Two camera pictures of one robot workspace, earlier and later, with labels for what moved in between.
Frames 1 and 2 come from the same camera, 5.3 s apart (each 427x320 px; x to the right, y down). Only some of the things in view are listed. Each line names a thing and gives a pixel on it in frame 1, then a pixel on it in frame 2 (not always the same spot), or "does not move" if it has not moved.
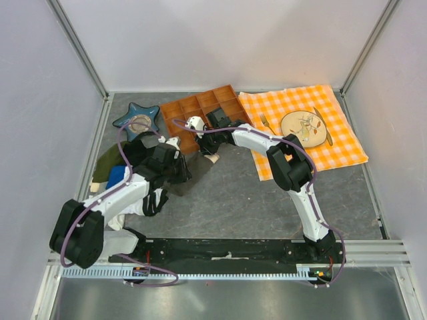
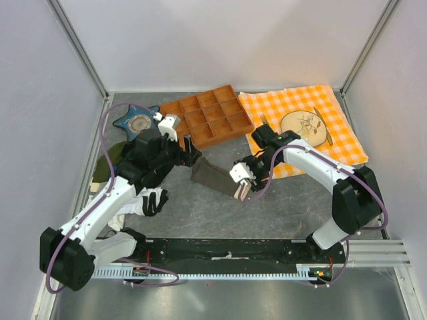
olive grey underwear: [197, 165] → [205, 171]
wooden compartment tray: [195, 109] does not move
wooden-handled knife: [328, 136] does not move
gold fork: [265, 121] does not move
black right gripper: [205, 149] → [257, 183]
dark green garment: [111, 158] does not move
